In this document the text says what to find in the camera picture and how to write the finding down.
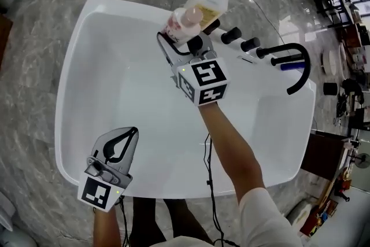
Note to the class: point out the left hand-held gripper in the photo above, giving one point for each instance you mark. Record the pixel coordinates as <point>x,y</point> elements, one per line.
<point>95,191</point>

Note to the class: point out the black curved faucet spout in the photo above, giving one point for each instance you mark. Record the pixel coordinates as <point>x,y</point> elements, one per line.
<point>283,48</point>

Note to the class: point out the dark wooden cabinet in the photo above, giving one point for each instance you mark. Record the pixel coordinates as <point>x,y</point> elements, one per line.
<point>323,153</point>

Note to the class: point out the large round white table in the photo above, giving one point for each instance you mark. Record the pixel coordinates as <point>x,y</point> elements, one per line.
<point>343,60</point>

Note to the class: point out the small pink bottle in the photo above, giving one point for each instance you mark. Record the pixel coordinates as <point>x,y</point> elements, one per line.
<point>180,24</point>

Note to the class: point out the blue bottle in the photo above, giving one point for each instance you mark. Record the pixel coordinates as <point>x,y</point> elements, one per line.
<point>292,66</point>

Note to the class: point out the black stool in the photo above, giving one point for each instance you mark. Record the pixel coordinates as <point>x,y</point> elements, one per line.
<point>330,88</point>

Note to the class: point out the person's legs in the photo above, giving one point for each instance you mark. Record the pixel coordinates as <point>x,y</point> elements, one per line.
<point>173,219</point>

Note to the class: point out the black faucet knob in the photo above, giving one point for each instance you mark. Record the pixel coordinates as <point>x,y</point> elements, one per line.
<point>231,35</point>
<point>250,44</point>
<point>215,26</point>

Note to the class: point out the person's left forearm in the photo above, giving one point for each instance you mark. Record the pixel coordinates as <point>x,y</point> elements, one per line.
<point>107,228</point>

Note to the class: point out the white bathtub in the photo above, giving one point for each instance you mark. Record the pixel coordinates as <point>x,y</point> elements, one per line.
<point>130,81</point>

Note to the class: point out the small round white table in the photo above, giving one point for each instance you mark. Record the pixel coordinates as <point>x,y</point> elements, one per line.
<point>329,62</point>

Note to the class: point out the person's right forearm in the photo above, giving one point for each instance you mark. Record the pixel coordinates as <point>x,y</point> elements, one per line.
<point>231,147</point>

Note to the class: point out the person's white shirt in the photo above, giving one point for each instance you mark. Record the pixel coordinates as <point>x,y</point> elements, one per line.
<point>266,219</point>

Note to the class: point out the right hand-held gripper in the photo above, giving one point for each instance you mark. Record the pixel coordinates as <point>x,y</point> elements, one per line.
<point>208,75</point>

